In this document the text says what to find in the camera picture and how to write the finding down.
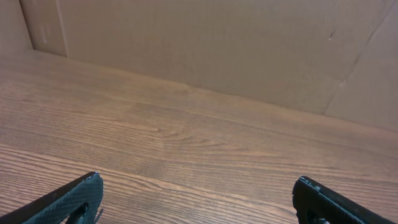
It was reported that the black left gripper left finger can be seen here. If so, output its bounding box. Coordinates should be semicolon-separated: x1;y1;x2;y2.
1;172;103;224

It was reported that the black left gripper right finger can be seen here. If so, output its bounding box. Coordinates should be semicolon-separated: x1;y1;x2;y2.
292;176;394;224

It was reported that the brown cardboard back panel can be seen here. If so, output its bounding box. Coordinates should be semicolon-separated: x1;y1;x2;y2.
1;0;397;130

